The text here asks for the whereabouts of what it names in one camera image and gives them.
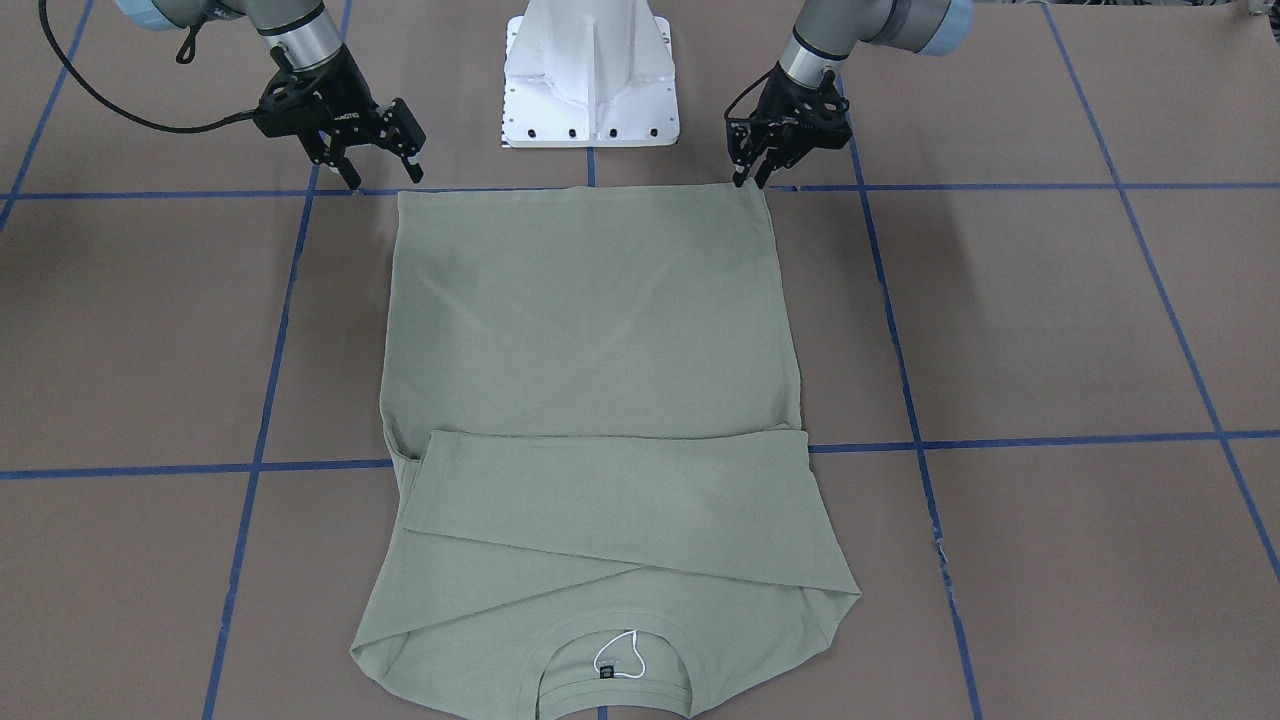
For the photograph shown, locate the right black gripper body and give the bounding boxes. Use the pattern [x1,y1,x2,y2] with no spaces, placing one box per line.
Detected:
[252,46,426,167]

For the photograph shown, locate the white camera stand pedestal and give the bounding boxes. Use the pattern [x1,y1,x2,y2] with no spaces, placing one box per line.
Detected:
[500,1,681,149]

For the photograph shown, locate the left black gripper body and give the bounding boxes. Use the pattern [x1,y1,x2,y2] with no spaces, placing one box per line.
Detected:
[726,64,852,170]

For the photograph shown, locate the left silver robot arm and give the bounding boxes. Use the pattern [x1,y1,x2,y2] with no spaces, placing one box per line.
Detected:
[723,1,974,188]

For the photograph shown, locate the brown paper table cover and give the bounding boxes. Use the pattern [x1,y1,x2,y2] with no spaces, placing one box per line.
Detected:
[3,1,1277,719]

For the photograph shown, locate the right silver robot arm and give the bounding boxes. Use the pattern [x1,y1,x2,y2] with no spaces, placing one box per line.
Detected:
[116,1,426,190]

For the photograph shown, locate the olive green long-sleeve shirt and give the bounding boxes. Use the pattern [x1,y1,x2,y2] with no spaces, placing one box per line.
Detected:
[349,183,861,719]

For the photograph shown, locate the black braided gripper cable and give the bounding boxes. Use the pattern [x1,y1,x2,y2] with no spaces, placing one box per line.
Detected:
[38,0,257,135]

